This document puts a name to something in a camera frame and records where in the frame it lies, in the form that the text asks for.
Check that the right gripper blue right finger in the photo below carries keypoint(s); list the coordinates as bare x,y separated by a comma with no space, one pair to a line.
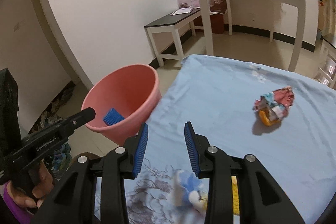
191,141

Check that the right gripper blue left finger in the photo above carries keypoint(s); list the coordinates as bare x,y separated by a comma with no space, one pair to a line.
139,153

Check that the blue foam fruit net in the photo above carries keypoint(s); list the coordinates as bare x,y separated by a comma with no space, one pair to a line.
112,117

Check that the yellow foam fruit net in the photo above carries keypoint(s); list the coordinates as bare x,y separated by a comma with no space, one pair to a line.
235,195

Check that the red paper wrapper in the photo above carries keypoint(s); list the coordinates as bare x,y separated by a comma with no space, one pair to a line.
278,102

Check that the pink plastic trash bucket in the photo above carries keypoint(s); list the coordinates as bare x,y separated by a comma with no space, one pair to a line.
133,91

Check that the left hand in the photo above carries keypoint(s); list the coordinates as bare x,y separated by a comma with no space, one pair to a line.
32,199

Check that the light blue floral tablecloth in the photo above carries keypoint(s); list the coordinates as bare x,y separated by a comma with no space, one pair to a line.
217,96

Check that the low white bench black top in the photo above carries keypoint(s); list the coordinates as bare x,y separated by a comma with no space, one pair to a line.
171,24

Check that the paper sheet on bench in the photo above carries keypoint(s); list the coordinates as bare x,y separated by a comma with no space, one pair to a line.
183,11

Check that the dark red box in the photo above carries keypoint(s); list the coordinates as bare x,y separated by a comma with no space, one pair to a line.
217,9

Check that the small white stool black top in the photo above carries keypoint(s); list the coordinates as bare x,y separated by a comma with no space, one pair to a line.
325,73

